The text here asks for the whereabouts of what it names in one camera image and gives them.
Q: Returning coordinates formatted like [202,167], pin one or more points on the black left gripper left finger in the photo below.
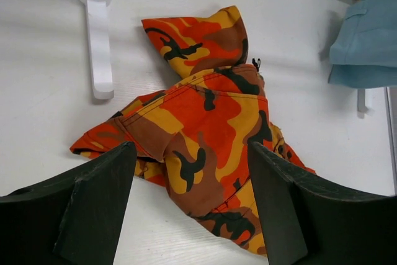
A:
[73,218]

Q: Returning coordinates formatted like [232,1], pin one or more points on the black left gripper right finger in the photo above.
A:
[307,219]

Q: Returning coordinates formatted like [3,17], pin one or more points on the orange camouflage trousers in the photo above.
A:
[193,138]

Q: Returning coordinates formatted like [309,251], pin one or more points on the light blue hanging garment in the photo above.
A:
[364,53]

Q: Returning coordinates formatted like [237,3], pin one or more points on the white clothes rack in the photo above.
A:
[99,48]

